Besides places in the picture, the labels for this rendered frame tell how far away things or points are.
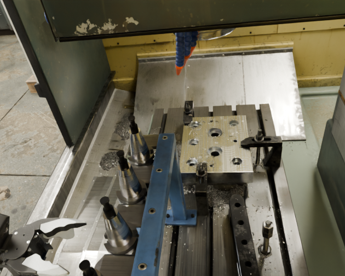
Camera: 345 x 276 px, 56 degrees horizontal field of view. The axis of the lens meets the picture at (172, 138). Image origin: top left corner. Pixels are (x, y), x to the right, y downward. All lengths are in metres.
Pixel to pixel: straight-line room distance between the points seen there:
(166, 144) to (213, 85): 1.11
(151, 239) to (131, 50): 1.53
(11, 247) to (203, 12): 0.55
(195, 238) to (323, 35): 1.40
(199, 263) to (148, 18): 0.67
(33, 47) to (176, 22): 0.93
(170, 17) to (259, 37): 1.50
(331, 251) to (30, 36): 1.32
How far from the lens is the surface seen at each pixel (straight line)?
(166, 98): 1.82
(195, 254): 0.95
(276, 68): 1.91
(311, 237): 1.35
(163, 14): 0.46
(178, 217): 0.99
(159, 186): 0.67
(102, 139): 1.76
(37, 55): 1.35
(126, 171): 0.62
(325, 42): 2.03
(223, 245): 0.96
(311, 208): 1.43
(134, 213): 0.65
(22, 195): 2.69
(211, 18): 0.46
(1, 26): 6.03
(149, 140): 0.80
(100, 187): 1.45
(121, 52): 2.02
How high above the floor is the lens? 1.72
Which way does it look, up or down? 39 degrees down
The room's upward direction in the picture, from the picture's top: 9 degrees counter-clockwise
